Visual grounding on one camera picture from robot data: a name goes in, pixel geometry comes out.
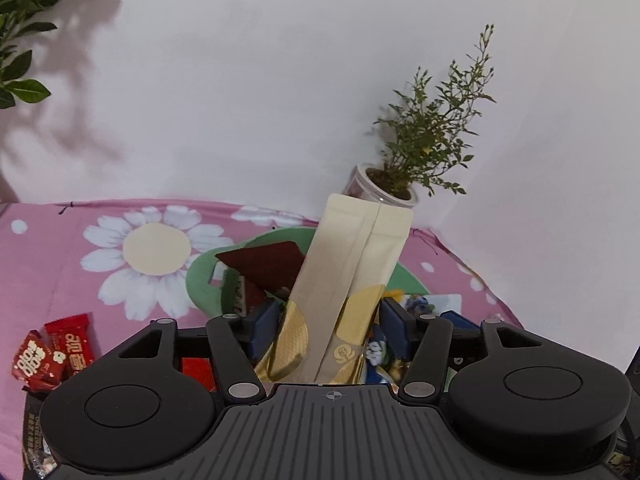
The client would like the dark red packet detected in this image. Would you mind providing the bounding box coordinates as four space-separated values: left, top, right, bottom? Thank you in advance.
217 240 305 299

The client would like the green plastic bowl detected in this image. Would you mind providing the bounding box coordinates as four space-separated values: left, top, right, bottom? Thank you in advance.
184 226 432 326

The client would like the small plant in white pot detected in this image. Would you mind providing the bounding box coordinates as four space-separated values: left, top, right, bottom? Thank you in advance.
344 24 496 208

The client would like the red foil candy packet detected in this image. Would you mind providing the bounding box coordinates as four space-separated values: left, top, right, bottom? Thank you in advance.
44 313 96 377

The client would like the leafy plant in glass vase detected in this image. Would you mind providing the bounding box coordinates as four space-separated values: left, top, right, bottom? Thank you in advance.
1 0 61 110

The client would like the yellow corn snack bag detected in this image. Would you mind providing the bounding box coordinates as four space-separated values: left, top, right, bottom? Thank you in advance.
363 340 410 388

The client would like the black cheese cracker packet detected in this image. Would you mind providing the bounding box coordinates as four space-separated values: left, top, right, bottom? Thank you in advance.
22 392 58 480

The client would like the beige gold pouch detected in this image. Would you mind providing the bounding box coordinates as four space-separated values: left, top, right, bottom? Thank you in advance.
255 194 413 385

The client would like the red brown chocolate bar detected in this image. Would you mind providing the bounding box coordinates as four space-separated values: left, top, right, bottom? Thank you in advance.
11 330 67 392

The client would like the pink floral tablecloth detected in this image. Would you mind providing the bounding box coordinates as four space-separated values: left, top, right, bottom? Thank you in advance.
0 199 526 480

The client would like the red wrapped wafer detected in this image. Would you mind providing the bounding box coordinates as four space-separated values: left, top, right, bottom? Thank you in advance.
181 356 217 392

